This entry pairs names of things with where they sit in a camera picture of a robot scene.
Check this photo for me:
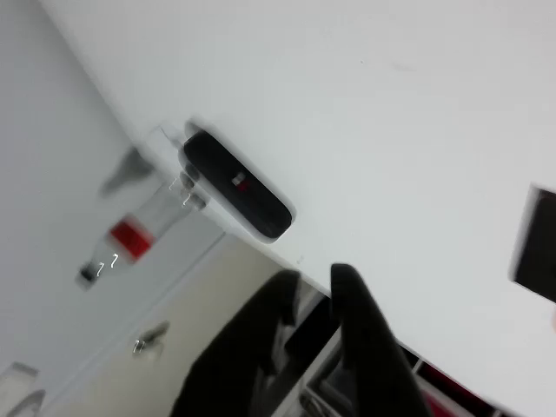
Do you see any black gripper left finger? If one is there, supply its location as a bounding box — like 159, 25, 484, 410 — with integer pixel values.
171, 268, 305, 417

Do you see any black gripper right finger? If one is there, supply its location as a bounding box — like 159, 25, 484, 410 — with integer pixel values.
329, 262, 435, 417

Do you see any black square mat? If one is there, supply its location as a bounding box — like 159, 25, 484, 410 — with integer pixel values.
507, 184, 556, 303

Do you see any red plastic box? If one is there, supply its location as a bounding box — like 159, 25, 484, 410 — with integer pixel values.
410, 362, 496, 417

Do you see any clear bottle red label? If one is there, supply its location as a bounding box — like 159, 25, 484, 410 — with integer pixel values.
76, 171, 208, 291

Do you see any black oblong device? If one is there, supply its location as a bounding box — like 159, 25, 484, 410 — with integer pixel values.
182, 132, 295, 242

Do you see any white drawer cabinet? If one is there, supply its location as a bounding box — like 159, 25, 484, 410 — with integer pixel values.
0, 0, 331, 417

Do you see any metal drawer handle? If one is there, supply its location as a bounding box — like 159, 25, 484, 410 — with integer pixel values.
132, 320, 171, 360

